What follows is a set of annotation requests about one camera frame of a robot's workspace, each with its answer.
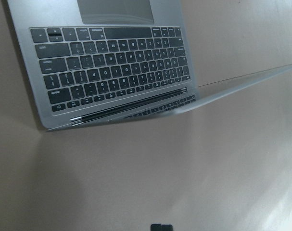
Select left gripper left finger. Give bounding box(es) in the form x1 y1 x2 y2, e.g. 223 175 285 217
150 224 162 231

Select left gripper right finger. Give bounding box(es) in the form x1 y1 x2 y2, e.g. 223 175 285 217
161 224 172 231

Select grey laptop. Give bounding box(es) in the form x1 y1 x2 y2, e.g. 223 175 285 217
8 0 292 130

